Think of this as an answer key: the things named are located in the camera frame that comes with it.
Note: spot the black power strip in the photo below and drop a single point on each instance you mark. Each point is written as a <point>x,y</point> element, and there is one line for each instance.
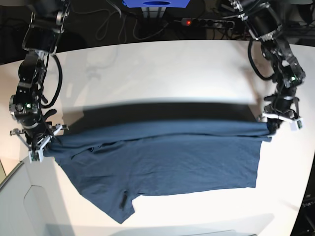
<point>207,23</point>

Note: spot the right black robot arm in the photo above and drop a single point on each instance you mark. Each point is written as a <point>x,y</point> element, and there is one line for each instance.
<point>28,106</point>

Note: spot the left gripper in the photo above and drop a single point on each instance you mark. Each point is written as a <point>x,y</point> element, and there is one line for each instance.
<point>279,110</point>

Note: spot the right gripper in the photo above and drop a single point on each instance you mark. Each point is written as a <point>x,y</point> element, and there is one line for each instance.
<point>40,139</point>

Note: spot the blue box on stand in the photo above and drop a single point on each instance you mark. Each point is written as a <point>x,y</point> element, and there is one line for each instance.
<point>155,3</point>

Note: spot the dark blue T-shirt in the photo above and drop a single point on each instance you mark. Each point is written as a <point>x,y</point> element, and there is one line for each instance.
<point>111,166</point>

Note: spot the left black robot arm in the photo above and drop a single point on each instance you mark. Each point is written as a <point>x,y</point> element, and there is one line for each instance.
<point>265,27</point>

